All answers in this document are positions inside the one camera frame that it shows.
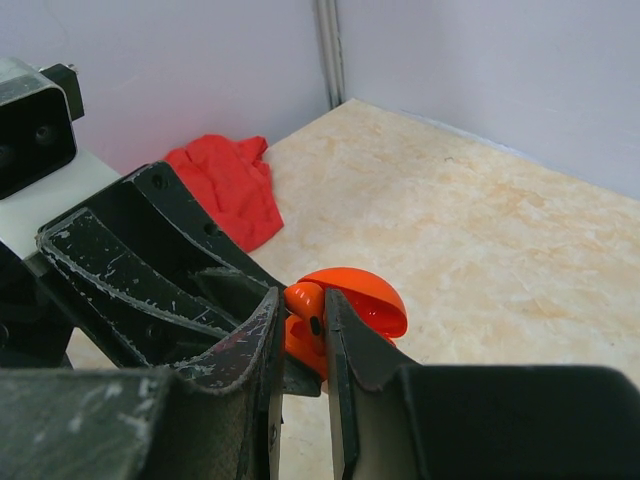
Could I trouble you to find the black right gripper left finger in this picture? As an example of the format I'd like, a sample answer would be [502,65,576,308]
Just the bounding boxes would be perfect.
[1,288,284,479]

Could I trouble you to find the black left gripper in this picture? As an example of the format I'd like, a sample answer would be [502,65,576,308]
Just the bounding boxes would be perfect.
[1,207,320,397]

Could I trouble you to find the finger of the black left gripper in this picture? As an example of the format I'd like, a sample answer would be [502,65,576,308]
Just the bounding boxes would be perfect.
[119,163,284,300]

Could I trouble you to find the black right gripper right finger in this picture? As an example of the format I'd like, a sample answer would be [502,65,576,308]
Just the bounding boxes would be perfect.
[326,290,639,479]

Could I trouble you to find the red crumpled cloth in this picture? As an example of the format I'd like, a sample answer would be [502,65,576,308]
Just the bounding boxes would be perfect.
[164,134,284,252]

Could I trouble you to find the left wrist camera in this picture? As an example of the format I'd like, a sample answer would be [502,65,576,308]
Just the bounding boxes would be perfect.
[1,57,119,259]

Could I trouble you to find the aluminium corner post left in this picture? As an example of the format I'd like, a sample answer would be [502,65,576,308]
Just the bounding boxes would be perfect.
[314,0,345,109]

